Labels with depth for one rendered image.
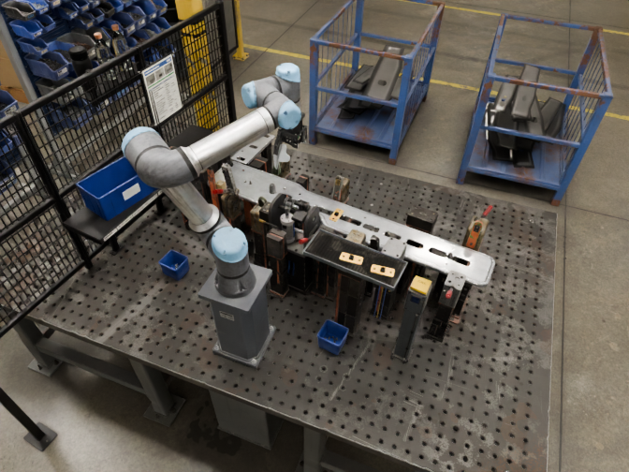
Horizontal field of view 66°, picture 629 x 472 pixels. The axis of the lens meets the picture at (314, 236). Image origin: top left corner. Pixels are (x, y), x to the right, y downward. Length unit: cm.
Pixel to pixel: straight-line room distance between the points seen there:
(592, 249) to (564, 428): 146
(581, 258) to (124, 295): 300
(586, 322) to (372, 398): 185
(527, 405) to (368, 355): 65
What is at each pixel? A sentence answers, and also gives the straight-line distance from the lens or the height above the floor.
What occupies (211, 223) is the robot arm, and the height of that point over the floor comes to 134.
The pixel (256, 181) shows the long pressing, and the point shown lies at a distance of 238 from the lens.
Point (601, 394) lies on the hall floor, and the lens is 323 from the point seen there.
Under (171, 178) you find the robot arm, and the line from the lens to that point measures 136.
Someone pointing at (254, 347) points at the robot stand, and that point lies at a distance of 200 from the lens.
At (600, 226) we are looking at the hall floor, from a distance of 421.
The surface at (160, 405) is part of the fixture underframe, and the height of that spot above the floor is 13.
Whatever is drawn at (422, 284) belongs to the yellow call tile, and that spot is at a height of 116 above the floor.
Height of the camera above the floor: 249
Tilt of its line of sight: 45 degrees down
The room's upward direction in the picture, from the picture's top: 1 degrees clockwise
